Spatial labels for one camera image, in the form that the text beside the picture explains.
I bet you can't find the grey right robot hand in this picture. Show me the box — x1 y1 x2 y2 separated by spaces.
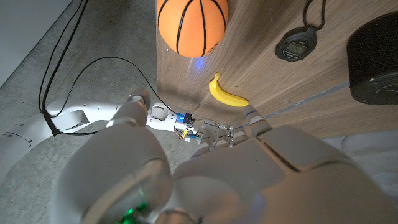
173 112 246 147

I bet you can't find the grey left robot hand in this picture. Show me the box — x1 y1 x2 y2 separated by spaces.
51 88 398 224

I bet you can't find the orange toy basketball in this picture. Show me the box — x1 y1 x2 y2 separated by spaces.
156 0 229 58

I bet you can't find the yellow toy banana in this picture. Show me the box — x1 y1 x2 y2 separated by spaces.
208 72 249 108

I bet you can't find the black cylindrical speaker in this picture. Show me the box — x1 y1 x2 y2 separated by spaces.
346 11 398 105

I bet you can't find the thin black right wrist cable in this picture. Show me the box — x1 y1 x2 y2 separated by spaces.
54 55 175 138

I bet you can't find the black stopwatch with lanyard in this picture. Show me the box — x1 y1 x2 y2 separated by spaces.
274 0 327 62

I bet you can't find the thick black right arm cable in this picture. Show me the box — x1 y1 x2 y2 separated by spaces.
37 0 90 114

